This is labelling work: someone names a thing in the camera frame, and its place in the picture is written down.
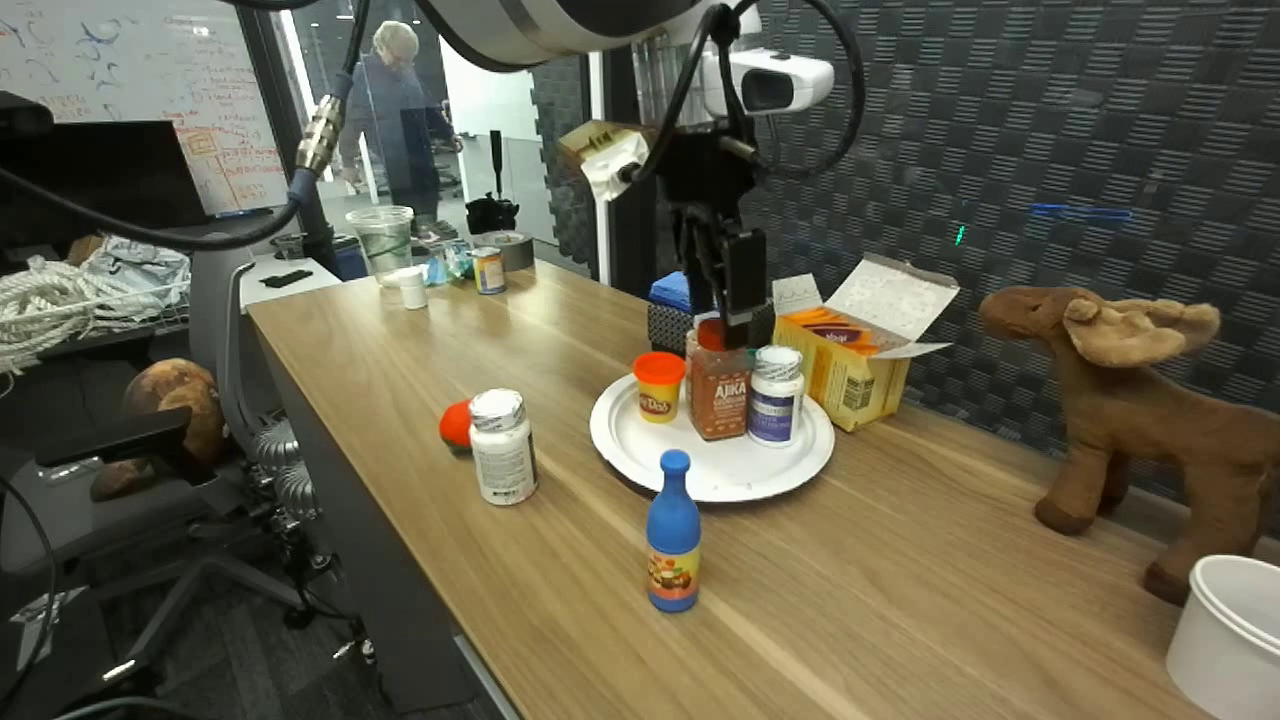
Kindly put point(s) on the brown plush toy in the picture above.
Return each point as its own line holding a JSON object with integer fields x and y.
{"x": 182, "y": 403}

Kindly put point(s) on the clear plastic container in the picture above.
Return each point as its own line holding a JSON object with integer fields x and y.
{"x": 385, "y": 243}

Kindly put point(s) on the white round plastic cup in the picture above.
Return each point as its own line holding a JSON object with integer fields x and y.
{"x": 1235, "y": 645}

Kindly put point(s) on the white paper plate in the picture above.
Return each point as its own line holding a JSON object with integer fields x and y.
{"x": 746, "y": 470}

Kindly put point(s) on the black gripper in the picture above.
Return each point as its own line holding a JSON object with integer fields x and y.
{"x": 714, "y": 175}

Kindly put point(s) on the person in background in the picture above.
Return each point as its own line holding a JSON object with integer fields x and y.
{"x": 395, "y": 122}

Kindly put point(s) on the small black object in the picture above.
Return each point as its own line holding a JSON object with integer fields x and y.
{"x": 494, "y": 213}

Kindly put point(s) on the black phone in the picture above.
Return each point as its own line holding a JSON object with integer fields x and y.
{"x": 286, "y": 276}

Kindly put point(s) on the red toy strawberry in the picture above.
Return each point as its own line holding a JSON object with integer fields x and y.
{"x": 459, "y": 425}

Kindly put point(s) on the open yellow cardboard box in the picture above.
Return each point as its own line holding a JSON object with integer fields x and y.
{"x": 853, "y": 364}

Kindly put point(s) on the white side table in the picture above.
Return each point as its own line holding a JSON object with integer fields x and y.
{"x": 301, "y": 297}

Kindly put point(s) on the grey duct tape roll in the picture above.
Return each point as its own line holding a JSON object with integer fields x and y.
{"x": 518, "y": 252}

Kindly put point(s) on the orange lid spice jar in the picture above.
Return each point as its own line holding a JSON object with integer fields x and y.
{"x": 716, "y": 395}

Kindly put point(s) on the small white jar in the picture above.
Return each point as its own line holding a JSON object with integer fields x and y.
{"x": 412, "y": 290}

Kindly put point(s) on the orange lid yellow putty tub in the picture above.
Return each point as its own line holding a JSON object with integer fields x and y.
{"x": 657, "y": 386}

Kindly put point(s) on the grey office chair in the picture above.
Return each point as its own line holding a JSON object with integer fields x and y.
{"x": 221, "y": 335}

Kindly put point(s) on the brown plush moose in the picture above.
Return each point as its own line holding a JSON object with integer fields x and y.
{"x": 1145, "y": 425}

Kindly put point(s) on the white bottle purple label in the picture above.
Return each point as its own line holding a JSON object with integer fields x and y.
{"x": 776, "y": 403}

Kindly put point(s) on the blue toy bottle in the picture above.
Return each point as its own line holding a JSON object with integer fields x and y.
{"x": 672, "y": 543}

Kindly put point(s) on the blue tape strip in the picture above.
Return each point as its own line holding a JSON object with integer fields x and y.
{"x": 1080, "y": 213}

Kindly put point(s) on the white pill bottle grey label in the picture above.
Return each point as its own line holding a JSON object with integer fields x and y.
{"x": 501, "y": 454}

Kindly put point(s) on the yellow can grey lid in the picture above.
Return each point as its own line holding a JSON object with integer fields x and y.
{"x": 491, "y": 273}

